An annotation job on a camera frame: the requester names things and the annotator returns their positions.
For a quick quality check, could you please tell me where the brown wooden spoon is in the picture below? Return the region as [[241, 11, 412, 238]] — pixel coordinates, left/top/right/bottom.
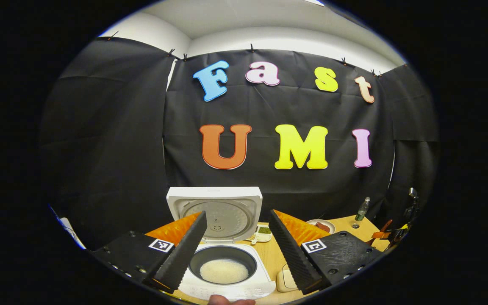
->
[[367, 219, 394, 246]]

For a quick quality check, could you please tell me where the white rice cooker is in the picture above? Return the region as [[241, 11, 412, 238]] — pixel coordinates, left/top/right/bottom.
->
[[166, 187, 277, 301]]

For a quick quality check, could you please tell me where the white rice mound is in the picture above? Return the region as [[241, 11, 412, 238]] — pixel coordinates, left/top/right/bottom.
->
[[200, 259, 249, 284]]

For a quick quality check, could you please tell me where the white lit panel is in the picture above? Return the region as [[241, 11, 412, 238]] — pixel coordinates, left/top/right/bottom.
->
[[50, 206, 87, 250]]

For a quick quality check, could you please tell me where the clear green label water bottle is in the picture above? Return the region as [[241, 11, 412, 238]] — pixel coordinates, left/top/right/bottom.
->
[[355, 197, 371, 222]]

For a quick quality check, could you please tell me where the white round plate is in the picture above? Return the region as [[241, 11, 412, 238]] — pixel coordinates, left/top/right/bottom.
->
[[306, 219, 336, 235]]

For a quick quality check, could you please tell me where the white divided seasoning dish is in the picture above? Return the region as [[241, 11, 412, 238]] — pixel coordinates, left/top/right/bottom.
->
[[246, 225, 272, 244]]

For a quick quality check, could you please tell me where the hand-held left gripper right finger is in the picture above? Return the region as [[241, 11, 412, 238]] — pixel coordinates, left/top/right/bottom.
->
[[268, 209, 384, 295]]

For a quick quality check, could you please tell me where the clear rice container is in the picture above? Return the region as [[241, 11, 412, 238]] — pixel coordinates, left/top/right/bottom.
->
[[276, 263, 299, 293]]

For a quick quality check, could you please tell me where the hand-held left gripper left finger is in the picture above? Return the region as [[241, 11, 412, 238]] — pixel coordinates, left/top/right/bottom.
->
[[89, 211, 208, 294]]

